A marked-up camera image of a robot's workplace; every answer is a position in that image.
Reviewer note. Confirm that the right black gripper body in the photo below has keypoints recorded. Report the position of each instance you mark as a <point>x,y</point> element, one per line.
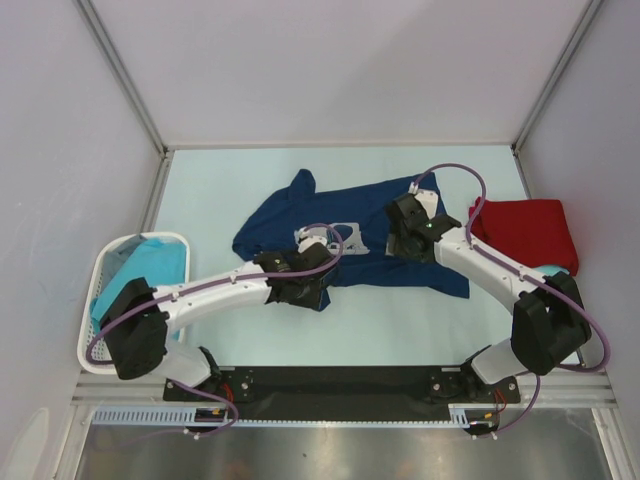
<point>397,245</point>

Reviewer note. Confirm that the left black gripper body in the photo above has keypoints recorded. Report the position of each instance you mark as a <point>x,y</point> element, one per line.
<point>310,296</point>

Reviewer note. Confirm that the navy blue t shirt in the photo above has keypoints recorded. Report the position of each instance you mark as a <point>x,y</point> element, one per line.
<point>358,215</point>

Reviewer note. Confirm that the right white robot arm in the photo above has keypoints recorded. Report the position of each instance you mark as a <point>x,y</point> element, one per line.
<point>548,323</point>

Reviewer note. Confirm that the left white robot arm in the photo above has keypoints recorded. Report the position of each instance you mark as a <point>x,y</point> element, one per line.
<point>139,326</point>

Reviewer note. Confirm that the folded red t shirt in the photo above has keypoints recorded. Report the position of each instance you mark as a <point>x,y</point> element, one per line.
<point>532,232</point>

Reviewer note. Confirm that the folded light blue t shirt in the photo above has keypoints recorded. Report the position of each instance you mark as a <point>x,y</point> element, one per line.
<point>551,270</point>

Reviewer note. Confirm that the turquoise t shirt in basket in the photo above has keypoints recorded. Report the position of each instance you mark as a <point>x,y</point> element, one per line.
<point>160,261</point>

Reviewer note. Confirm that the grey shirt in basket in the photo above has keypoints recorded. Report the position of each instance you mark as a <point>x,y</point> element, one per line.
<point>114,259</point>

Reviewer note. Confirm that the white laundry basket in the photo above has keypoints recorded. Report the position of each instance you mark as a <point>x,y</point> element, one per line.
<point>102,360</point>

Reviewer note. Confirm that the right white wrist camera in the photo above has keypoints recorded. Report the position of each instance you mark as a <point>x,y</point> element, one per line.
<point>428,199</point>

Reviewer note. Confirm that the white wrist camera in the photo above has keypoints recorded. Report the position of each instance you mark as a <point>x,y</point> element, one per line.
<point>428,199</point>
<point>315,238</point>

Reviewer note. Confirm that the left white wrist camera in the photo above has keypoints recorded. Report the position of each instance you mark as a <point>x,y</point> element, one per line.
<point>315,238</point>

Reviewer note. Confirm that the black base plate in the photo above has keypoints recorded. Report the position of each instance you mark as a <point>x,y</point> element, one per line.
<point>371,407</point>

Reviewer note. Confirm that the light blue cable duct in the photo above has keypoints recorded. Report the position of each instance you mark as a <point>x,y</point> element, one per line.
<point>161,416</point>

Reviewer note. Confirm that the aluminium frame rail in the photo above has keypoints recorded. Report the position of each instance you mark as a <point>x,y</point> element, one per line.
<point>575,387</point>

